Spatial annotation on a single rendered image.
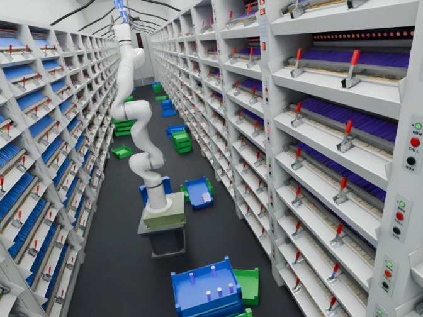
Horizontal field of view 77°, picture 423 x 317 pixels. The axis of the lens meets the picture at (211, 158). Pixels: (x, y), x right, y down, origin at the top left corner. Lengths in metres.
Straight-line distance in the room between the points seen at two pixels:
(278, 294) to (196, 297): 0.58
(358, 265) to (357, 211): 0.19
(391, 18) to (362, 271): 0.72
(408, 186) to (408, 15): 0.35
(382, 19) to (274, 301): 1.49
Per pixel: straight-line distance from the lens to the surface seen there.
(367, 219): 0.92
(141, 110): 1.56
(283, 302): 1.79
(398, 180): 0.74
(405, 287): 0.87
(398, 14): 0.70
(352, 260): 1.05
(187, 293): 1.45
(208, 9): 2.53
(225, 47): 1.82
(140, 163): 1.78
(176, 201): 1.99
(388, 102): 0.71
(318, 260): 1.29
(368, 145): 0.86
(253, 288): 1.84
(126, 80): 1.55
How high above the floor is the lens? 1.44
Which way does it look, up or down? 25 degrees down
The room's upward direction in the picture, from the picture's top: 8 degrees counter-clockwise
